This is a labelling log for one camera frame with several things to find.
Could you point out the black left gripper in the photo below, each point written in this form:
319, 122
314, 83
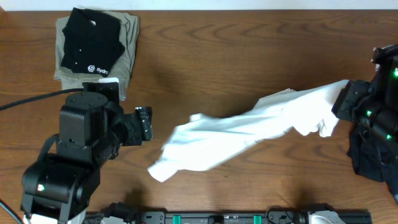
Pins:
145, 123

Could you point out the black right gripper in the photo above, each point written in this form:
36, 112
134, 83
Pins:
354, 93

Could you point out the white t-shirt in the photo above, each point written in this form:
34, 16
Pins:
206, 142

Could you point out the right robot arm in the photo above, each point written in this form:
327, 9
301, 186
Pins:
373, 104

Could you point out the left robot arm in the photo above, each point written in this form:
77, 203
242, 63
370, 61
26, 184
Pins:
93, 127

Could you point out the dark crumpled garment pile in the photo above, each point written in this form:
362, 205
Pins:
372, 159

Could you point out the folded khaki garment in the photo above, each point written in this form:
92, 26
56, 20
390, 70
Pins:
121, 70

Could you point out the folded black polo shirt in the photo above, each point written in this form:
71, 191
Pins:
91, 43

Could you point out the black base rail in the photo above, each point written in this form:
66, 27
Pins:
318, 213

